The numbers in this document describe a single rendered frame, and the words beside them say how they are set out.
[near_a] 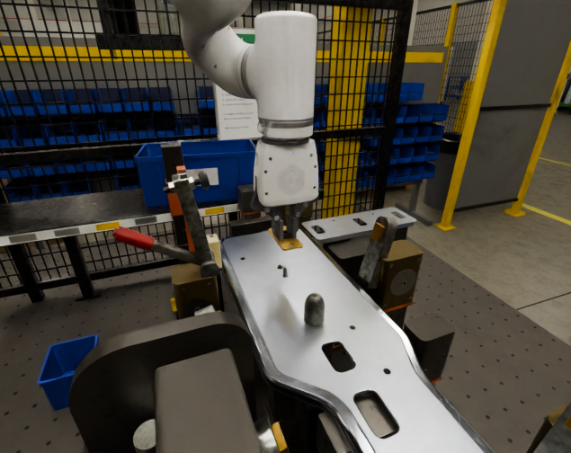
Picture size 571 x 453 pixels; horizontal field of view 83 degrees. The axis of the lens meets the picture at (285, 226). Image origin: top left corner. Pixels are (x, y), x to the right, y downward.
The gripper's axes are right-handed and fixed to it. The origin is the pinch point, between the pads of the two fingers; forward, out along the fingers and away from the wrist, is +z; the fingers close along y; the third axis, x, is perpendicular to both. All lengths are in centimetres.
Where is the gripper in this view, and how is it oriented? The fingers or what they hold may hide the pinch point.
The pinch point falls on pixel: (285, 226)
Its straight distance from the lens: 57.0
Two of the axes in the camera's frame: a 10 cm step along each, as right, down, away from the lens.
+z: 0.0, 9.0, 4.4
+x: -3.6, -4.2, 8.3
